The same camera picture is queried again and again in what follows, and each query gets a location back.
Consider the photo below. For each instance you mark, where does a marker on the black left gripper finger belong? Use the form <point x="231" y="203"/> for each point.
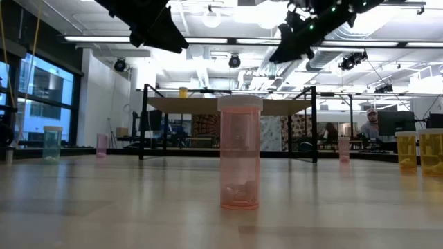
<point x="166" y="34"/>

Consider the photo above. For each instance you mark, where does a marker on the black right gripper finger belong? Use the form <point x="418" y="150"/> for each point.
<point x="284" y="48"/>

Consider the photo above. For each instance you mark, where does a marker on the salmon pink medicine bottle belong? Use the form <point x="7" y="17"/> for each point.
<point x="239" y="155"/>
<point x="343" y="148"/>

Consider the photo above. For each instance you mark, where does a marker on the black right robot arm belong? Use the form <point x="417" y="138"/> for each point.
<point x="346" y="17"/>

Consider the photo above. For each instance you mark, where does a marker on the wooden shelf black legs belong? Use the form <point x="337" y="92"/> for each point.
<point x="194" y="105"/>

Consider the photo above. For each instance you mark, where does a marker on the purple pink medicine bottle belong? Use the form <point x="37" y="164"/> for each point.
<point x="102" y="145"/>

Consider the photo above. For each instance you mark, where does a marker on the teal medicine bottle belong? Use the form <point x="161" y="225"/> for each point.
<point x="52" y="145"/>

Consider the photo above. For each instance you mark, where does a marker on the long ceiling light bar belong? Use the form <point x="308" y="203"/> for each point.
<point x="100" y="39"/>

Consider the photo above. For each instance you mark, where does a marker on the round white pendant lamp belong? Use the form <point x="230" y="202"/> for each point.
<point x="212" y="19"/>

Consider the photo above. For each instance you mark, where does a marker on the black ceiling spotlight cluster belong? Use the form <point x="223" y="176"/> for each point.
<point x="384" y="88"/>
<point x="353" y="60"/>

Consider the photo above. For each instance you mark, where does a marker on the black computer monitor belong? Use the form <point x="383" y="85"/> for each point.
<point x="155" y="121"/>
<point x="435" y="121"/>
<point x="395" y="122"/>

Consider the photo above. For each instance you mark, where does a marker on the white marbled panel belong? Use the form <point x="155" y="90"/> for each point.
<point x="271" y="135"/>

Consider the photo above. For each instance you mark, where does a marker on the person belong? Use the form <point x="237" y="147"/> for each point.
<point x="372" y="122"/>
<point x="330" y="133"/>

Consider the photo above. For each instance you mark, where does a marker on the patterned tapestry panel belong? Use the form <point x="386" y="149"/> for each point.
<point x="207" y="126"/>

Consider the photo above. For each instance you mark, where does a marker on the small cardboard box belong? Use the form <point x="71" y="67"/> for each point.
<point x="122" y="132"/>

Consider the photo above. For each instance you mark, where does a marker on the large black-framed window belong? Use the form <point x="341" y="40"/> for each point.
<point x="45" y="100"/>

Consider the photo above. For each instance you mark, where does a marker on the small white cylinder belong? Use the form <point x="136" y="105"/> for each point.
<point x="9" y="156"/>

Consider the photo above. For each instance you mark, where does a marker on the silver ventilation duct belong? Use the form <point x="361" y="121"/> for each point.
<point x="323" y="60"/>

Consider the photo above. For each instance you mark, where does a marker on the black background metal frame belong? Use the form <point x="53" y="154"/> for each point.
<point x="351" y="114"/>

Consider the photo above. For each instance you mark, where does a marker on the black aluminium table frame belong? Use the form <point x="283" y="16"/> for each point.
<point x="166" y="152"/>

